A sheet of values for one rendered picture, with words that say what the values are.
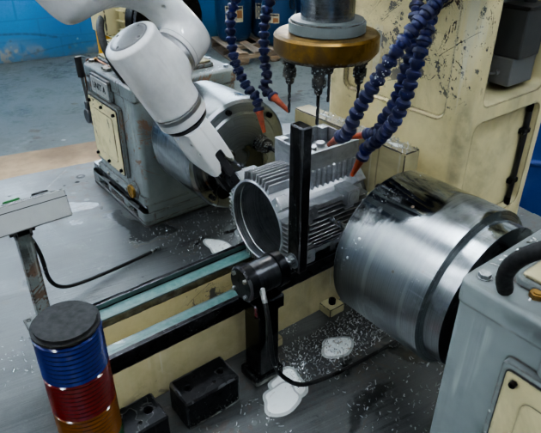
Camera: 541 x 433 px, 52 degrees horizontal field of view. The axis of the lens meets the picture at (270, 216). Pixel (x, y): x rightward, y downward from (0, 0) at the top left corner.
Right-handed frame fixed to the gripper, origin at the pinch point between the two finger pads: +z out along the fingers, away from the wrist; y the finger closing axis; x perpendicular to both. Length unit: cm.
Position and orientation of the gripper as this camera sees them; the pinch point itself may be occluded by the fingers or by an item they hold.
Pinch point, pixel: (227, 178)
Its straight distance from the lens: 101.7
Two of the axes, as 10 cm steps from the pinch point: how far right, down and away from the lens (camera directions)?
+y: 6.1, 4.1, -6.8
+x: 6.9, -7.0, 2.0
